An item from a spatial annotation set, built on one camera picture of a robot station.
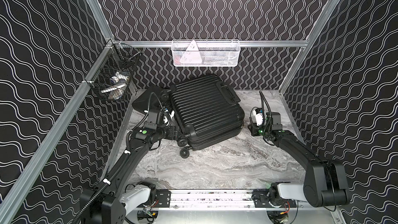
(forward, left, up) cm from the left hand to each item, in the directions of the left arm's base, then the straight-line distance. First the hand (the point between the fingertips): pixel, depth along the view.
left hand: (173, 127), depth 79 cm
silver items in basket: (+9, +28, +14) cm, 32 cm away
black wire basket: (+26, +40, +10) cm, 48 cm away
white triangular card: (+38, -6, +18) cm, 42 cm away
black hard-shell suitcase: (+9, -17, +2) cm, 20 cm away
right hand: (+10, -43, -8) cm, 45 cm away
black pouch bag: (+27, +20, -10) cm, 36 cm away
